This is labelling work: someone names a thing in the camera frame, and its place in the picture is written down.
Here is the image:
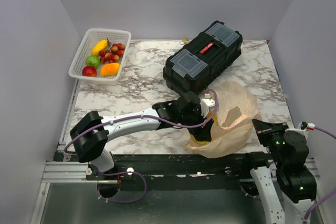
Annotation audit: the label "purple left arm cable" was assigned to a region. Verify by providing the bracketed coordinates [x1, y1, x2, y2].
[64, 89, 220, 204]

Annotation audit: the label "green fake apple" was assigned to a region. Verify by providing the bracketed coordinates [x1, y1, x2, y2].
[86, 55, 100, 69]

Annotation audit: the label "black plastic toolbox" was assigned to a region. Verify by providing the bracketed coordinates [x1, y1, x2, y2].
[163, 20, 243, 95]

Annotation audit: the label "aluminium frame rail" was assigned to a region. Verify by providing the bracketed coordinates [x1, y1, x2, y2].
[41, 161, 100, 183]

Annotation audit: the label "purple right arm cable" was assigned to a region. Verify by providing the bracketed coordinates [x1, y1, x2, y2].
[240, 121, 336, 224]

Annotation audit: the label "translucent orange plastic bag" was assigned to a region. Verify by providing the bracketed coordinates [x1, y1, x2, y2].
[186, 81, 261, 158]

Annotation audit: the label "black base bar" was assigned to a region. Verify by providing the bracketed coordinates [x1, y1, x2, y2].
[54, 153, 276, 190]

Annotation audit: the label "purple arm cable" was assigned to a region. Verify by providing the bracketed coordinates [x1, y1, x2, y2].
[240, 121, 336, 224]
[64, 89, 220, 204]

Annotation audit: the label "yellow fake lemon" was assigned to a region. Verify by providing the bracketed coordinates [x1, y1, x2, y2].
[190, 135, 209, 145]

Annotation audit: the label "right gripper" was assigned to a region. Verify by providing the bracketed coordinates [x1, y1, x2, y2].
[253, 118, 290, 166]

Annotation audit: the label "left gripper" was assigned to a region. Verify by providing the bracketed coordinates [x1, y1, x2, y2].
[178, 105, 214, 142]

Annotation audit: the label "red fake fruit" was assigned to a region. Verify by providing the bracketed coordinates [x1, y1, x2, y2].
[82, 66, 97, 77]

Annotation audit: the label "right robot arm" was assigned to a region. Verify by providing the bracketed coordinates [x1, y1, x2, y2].
[241, 119, 317, 223]

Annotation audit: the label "orange yellow fake mango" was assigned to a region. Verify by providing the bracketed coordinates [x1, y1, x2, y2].
[100, 62, 120, 77]

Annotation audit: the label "white plastic basket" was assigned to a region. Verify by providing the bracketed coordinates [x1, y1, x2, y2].
[68, 28, 131, 85]

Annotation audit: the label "red yellow fake fruits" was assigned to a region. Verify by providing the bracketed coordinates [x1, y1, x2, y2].
[99, 40, 125, 63]

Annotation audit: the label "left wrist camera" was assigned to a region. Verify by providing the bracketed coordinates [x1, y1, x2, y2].
[200, 98, 216, 118]

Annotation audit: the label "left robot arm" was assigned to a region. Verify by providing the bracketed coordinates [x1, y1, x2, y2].
[64, 90, 219, 179]

